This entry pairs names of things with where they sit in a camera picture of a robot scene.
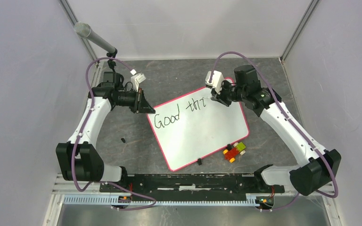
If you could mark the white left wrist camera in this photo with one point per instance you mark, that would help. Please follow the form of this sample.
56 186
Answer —
136 79

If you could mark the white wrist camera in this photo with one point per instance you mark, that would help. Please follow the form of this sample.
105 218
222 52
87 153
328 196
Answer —
136 79
214 81

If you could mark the red toy brick car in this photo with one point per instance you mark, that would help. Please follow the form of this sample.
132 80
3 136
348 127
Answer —
233 150

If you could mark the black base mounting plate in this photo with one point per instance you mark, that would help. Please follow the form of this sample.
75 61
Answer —
198 187

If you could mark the pink framed whiteboard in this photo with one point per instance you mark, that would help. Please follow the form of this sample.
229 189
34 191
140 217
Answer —
189 127

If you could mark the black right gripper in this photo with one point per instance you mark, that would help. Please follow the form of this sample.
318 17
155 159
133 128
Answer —
220 97

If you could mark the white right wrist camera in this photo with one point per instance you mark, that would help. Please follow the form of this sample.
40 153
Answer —
214 81

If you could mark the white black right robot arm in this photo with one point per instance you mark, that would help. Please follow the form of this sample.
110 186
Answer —
315 165

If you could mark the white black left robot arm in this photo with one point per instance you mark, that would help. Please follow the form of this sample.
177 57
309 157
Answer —
78 158

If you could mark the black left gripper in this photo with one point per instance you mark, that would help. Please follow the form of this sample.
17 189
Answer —
145 108

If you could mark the aluminium frame rail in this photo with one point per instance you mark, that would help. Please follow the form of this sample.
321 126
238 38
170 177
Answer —
62 186

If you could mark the grey microphone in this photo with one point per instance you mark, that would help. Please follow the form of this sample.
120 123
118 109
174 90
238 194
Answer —
84 31

